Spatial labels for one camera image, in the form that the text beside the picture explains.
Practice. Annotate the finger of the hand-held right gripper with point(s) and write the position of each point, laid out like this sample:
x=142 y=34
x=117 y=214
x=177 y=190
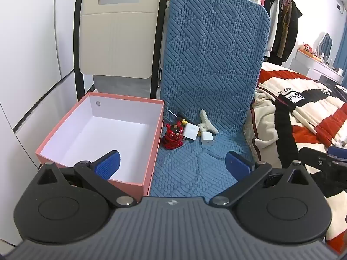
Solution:
x=317 y=157

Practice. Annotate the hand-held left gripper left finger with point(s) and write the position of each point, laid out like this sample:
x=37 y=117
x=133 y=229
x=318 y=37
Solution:
x=109 y=163

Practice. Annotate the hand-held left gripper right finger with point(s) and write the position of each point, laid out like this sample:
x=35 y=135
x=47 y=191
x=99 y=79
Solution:
x=238 y=165

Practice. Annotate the pink cardboard box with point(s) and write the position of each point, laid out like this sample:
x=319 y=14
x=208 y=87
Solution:
x=108 y=130

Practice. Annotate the white plush toy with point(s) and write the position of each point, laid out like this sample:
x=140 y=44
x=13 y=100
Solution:
x=206 y=123

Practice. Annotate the white charger plug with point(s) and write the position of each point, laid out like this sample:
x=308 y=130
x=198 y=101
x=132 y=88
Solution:
x=207 y=139

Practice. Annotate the red white black blanket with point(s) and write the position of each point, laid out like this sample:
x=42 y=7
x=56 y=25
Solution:
x=311 y=97

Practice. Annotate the red lion toy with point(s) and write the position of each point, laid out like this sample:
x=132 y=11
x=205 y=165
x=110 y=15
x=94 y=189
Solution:
x=173 y=136

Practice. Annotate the white dresser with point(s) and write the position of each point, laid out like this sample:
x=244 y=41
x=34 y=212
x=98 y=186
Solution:
x=311 y=65

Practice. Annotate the blue quilted chair cushion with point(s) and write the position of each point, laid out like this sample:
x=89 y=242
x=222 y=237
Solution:
x=214 y=59

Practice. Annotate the small red figurine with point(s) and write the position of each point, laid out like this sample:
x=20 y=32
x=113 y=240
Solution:
x=307 y=47

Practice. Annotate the chair with grey-blue garment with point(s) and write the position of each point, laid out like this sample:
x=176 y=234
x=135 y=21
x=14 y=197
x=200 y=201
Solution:
x=325 y=44

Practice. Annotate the blue curtain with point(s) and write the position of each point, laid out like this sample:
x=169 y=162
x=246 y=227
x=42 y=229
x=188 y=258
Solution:
x=342 y=46

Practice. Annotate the beige folding chair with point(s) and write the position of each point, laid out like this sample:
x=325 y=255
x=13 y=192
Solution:
x=116 y=32

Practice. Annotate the white wardrobe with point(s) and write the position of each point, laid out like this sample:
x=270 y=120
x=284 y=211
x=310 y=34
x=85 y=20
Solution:
x=29 y=46

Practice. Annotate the row of hanging clothes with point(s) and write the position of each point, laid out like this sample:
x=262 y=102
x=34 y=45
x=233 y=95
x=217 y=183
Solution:
x=279 y=19

